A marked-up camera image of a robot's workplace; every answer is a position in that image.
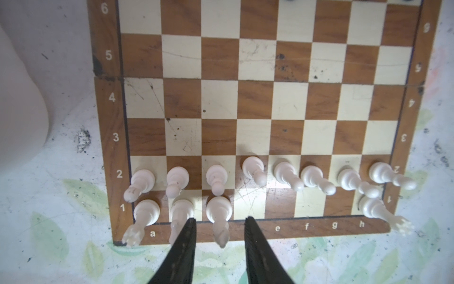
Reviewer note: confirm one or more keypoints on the white plastic bin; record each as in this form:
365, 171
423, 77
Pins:
24, 115

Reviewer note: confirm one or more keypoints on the white bishop on board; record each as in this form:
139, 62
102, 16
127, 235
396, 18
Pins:
218, 211

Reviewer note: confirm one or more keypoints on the wooden chess board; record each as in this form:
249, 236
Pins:
332, 84

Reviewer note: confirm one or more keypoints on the white rook left corner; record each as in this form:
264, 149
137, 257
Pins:
146, 213

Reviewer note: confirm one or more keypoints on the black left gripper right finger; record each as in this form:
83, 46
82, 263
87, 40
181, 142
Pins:
263, 267

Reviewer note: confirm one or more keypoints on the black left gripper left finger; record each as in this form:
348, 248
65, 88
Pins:
178, 266

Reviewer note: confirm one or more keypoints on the white rook corner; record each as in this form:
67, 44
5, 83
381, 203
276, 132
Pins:
375, 208
146, 213

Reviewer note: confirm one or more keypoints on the white knight on board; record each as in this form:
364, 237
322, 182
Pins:
180, 212

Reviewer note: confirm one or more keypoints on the white rook right corner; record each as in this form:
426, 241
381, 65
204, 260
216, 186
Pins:
375, 208

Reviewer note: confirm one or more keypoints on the white pawn on board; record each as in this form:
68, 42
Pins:
350, 180
286, 173
141, 182
217, 177
382, 173
312, 177
253, 168
177, 180

